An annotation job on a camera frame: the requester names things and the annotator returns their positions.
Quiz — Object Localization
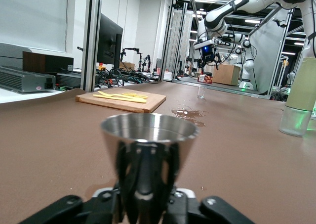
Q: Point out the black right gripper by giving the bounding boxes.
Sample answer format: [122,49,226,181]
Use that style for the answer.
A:
[199,45,221,73]

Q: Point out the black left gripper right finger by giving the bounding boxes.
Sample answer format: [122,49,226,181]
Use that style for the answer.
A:
[162,190,255,224]

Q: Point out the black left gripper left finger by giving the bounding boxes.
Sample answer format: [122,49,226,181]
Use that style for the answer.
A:
[18,186,129,224]

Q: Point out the steel jigger measuring cup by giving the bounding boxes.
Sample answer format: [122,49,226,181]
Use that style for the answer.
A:
[100,113,200,224]

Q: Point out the red patterned box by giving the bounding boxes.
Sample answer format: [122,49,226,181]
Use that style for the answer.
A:
[197,74,213,84]

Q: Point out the large wooden crate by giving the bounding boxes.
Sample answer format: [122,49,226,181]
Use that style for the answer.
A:
[212,64,241,86]

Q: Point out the large brown liquid puddle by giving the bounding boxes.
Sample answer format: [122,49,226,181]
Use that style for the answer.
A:
[171,107,207,127]

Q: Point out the brown table cover sheet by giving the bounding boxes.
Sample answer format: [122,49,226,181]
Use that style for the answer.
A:
[0,80,316,224]

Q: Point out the black articulated stand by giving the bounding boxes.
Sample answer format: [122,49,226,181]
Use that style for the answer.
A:
[120,47,144,71]

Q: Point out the wooden cutting board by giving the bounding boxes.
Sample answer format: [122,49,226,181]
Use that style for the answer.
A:
[75,90,167,113]

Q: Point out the yellow plastic knife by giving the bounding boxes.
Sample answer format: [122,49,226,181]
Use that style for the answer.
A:
[93,94,148,103]

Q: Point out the green sleeved glass bottle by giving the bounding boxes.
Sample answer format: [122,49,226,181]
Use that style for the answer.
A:
[278,57,316,137]

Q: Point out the black computer monitor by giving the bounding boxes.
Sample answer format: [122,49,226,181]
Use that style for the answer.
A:
[97,13,123,69]

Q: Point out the yellow plastic fork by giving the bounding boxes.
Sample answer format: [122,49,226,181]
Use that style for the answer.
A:
[98,90,129,98]

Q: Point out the flat black device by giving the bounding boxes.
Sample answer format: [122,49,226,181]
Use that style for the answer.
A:
[56,72,82,89]

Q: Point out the grey ribbed power supply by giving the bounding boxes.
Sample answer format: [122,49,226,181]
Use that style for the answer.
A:
[0,65,57,93]

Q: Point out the dark brown wooden box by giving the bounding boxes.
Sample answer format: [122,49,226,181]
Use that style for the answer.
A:
[22,51,74,74]

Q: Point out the white window blind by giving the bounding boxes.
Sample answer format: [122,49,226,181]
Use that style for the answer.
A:
[0,0,69,53]

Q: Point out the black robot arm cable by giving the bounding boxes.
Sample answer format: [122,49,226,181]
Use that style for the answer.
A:
[217,23,236,69]

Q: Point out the tangled black cables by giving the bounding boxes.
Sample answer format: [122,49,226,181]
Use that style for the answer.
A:
[95,67,158,89]

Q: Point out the aluminium frame post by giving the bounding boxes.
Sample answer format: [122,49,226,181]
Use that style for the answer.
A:
[82,0,102,91]

